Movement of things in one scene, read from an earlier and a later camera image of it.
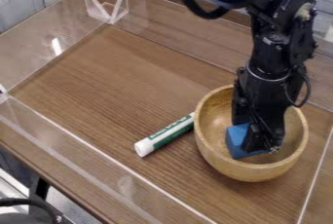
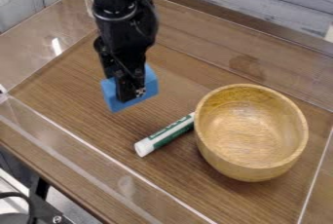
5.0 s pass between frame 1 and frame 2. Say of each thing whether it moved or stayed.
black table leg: stayed
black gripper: moved
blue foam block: moved
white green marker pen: stayed
